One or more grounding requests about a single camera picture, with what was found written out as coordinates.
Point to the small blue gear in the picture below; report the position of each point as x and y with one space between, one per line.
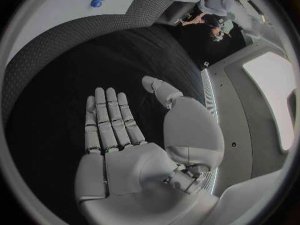
96 3

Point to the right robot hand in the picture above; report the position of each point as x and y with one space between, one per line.
131 172

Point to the person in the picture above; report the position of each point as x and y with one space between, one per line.
218 25

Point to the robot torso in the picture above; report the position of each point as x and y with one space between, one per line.
236 116

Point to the white task board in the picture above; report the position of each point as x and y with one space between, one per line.
58 9

